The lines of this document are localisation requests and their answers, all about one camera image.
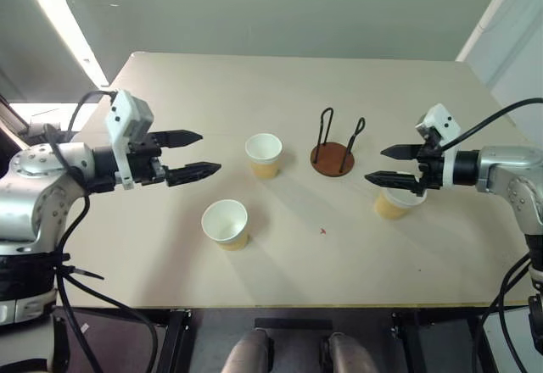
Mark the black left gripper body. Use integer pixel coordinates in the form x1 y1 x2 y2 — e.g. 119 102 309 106
125 131 170 187

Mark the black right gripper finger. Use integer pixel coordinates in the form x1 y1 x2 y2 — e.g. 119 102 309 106
364 170 426 197
380 143 422 162

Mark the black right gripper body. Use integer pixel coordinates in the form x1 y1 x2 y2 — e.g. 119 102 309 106
415 134 446 192

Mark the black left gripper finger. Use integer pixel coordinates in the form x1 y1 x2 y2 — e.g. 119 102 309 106
163 161 223 188
153 129 204 149

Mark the tan paper cup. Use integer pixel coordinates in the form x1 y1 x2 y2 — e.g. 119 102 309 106
200 198 249 252
244 132 283 180
372 171 428 220

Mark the grey right robot foot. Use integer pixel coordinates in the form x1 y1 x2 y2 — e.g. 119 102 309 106
322 331 378 373

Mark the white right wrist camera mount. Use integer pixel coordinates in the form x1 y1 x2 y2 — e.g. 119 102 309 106
414 103 462 187

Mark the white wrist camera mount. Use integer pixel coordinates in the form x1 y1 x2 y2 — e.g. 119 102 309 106
104 89 154 191
414 103 462 187

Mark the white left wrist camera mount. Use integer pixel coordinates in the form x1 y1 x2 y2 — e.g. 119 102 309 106
104 89 154 191

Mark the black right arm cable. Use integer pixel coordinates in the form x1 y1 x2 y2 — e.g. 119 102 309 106
440 97 543 153

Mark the brown cup holder stand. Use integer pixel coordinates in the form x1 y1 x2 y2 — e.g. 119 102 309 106
310 108 367 177

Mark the black table frame leg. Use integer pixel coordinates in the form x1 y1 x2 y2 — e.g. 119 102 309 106
390 311 428 373
157 308 194 373

